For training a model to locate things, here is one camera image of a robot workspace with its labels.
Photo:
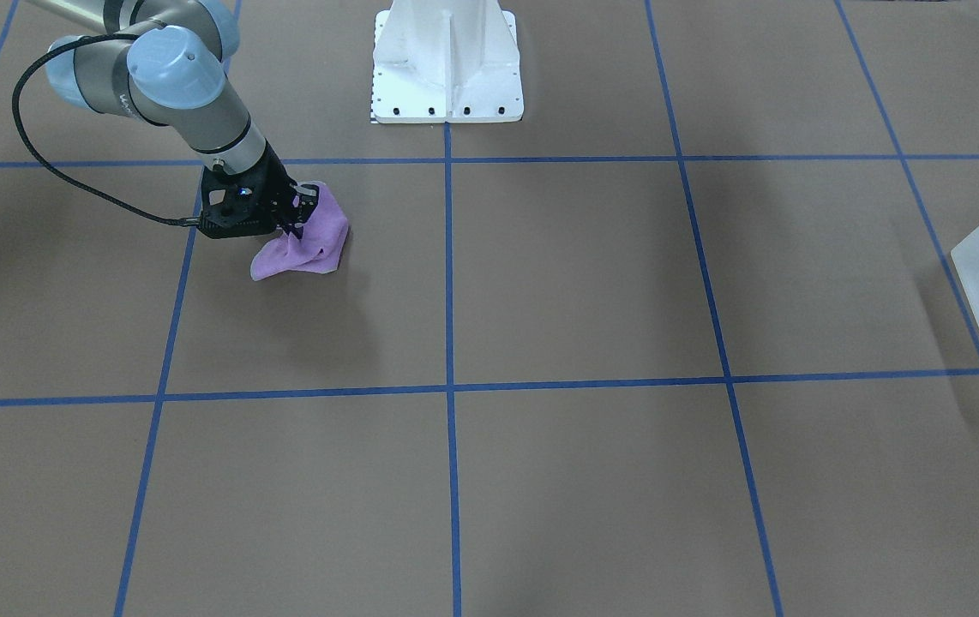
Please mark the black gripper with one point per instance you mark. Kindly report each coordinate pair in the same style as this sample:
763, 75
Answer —
278, 185

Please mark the purple cloth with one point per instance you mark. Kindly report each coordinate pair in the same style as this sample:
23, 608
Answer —
317, 250

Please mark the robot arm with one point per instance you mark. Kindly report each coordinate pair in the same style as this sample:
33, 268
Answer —
163, 63

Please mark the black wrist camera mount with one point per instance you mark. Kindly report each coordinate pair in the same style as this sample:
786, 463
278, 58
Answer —
236, 206

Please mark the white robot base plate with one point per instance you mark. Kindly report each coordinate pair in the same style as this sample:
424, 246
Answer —
446, 62

